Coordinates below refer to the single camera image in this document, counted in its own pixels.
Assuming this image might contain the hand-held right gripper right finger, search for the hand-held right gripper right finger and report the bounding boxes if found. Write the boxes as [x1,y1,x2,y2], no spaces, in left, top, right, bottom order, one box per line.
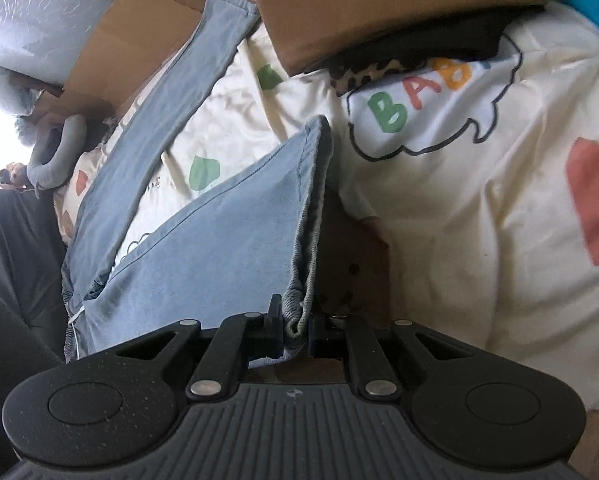
[307,311,477,400]

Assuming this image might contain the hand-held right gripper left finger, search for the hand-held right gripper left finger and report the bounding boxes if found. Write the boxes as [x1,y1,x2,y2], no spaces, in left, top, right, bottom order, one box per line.
[112,294,285,401]

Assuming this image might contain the blue denim pants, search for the blue denim pants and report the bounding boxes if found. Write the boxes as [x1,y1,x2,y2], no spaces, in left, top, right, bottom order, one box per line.
[62,0,335,366]

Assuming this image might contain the cream bear print bedsheet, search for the cream bear print bedsheet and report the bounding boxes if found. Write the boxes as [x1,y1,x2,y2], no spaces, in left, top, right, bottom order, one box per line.
[54,0,599,411]

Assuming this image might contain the dark leopard print cloth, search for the dark leopard print cloth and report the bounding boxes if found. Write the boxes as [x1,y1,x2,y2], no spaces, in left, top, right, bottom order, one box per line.
[324,2,520,96]

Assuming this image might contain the dark grey pillow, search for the dark grey pillow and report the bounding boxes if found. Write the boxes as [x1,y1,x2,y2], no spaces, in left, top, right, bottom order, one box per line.
[0,190,70,461]

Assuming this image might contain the grey plush toy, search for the grey plush toy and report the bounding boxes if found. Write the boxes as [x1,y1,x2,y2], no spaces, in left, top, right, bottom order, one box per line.
[26,114,89,198]

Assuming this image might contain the grey fluffy cloth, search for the grey fluffy cloth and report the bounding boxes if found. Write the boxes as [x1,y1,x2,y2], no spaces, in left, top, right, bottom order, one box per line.
[0,62,40,146]

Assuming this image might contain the clear plastic bag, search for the clear plastic bag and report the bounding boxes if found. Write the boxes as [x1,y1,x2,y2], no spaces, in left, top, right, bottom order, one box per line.
[0,0,150,86]

